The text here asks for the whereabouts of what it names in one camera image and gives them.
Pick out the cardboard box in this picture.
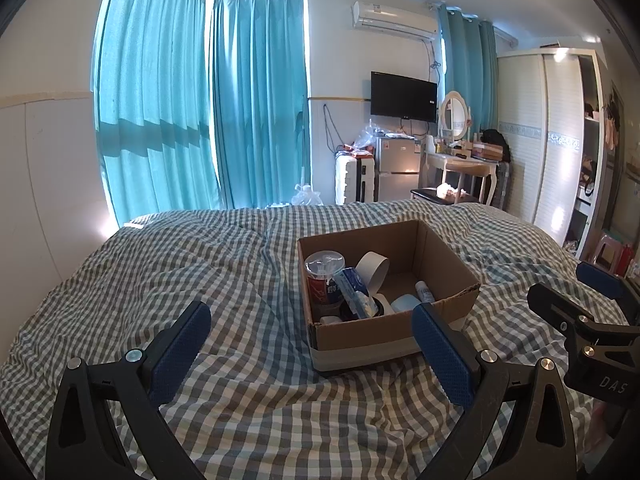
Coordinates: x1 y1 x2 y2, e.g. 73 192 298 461
297 220 482 373

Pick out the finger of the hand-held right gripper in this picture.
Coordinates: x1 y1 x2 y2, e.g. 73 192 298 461
527 282 640 403
575 261 640 321

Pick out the wide teal curtain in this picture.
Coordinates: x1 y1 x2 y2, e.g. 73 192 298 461
92 0 223 228

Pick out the black hanging cable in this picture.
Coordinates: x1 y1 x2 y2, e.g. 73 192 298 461
322 104 341 153

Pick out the black bag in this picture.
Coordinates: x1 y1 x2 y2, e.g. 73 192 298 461
480 129 511 163

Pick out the white wardrobe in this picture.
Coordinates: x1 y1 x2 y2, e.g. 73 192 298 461
495 47 618 256

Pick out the pink plastic stool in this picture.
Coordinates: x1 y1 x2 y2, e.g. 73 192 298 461
595 240 626 273

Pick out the white suitcase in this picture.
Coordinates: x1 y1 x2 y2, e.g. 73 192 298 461
335 152 377 206

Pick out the person's right forearm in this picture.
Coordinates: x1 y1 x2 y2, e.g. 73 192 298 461
595 402 633 458

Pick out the floral blue tissue pack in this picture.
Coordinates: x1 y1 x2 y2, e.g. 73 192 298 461
334 267 381 320

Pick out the red and blue can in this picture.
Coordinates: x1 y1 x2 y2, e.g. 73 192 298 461
304 251 348 313

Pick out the white plastic bag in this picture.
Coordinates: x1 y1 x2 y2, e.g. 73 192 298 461
292 182 323 206

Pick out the white oval mirror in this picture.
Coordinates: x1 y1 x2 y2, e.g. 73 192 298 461
439 91 472 142

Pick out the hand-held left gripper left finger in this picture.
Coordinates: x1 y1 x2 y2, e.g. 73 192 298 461
44 301 212 480

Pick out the grey tape roll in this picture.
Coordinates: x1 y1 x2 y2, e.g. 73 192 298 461
356 251 392 295

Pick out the black wall television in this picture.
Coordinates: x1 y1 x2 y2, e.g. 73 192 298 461
370 71 437 122

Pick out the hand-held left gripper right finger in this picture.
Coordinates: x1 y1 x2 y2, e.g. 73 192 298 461
410 302 588 480

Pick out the black tape roll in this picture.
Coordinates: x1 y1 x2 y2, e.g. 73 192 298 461
340 296 393 322

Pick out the silver mini fridge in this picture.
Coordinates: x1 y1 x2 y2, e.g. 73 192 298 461
375 135 422 203

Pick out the white dressing table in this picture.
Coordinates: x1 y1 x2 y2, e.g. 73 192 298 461
420 150 501 206

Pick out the white air conditioner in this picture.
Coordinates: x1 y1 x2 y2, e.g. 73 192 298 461
351 0 438 41

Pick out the clear plastic bag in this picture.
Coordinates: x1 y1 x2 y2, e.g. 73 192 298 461
350 120 388 153

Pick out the narrow teal curtain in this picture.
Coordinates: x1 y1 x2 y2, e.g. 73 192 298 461
437 4 498 133

